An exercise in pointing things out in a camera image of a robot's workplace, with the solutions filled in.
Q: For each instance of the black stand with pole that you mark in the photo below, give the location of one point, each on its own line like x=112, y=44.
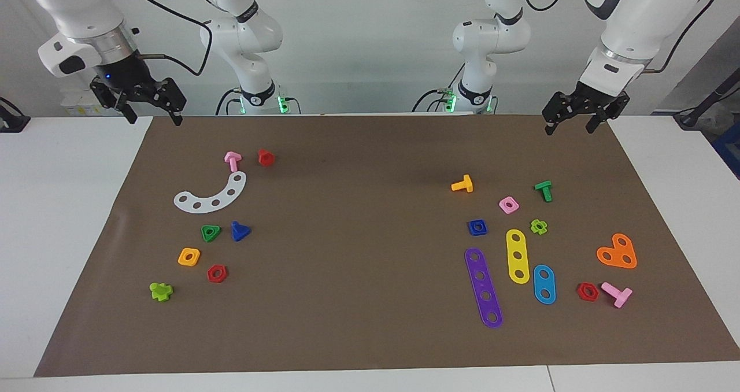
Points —
x=708, y=100

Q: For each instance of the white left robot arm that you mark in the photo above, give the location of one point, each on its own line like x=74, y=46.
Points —
x=491, y=33

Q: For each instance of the black table clamp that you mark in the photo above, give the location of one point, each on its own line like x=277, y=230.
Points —
x=11, y=120

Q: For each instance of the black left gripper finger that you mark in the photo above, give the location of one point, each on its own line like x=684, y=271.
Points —
x=550, y=127
x=594, y=125

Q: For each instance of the green triangle plastic nut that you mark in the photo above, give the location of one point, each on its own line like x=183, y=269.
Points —
x=217, y=229

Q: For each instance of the green plastic screw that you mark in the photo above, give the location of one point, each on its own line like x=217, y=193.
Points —
x=544, y=189

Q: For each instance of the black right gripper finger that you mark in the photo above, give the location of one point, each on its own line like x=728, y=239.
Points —
x=128, y=114
x=176, y=117

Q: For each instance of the orange heart-shaped plate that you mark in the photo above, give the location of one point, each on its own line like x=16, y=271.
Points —
x=618, y=253

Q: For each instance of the red hexagon plastic nut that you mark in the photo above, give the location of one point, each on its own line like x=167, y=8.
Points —
x=224, y=275
x=581, y=294

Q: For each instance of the blue crate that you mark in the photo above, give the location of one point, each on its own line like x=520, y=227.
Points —
x=729, y=149

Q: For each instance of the blue two-hole strip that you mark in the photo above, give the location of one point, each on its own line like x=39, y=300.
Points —
x=544, y=284

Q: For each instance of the blue square plastic nut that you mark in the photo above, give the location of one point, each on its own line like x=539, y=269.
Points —
x=471, y=230

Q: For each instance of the brown table mat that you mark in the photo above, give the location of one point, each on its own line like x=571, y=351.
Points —
x=358, y=276

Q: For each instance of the purple four-hole strip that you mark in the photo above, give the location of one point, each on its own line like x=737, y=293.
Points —
x=483, y=285

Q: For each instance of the pink plastic screw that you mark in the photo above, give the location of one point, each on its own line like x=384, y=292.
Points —
x=616, y=294
x=232, y=161

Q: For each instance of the lime flower plastic nut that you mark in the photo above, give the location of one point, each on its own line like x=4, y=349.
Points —
x=533, y=225

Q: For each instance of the orange square plastic nut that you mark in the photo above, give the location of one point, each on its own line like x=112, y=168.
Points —
x=196, y=253

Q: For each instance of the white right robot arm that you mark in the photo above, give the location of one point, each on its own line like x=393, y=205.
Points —
x=75, y=10

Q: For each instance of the red plastic screw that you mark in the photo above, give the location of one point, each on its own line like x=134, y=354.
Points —
x=266, y=158

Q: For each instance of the pink square plastic nut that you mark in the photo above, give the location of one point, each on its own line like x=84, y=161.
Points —
x=515, y=208

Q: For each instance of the white cardboard box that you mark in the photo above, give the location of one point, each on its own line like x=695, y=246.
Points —
x=78, y=106

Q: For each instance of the lime cross-head plastic screw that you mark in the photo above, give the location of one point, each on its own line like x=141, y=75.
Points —
x=161, y=291

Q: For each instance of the white curved perforated plate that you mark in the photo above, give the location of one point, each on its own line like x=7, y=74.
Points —
x=206, y=205

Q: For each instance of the blue plastic screw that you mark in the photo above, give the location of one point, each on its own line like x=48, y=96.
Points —
x=240, y=232

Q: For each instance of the yellow three-hole strip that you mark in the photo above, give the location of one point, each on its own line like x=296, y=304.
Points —
x=517, y=247

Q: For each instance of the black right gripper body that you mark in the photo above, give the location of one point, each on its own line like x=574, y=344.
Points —
x=130, y=80

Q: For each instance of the orange plastic screw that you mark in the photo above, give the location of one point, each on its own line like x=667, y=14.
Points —
x=462, y=184

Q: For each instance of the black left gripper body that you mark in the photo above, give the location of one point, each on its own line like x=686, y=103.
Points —
x=584, y=103

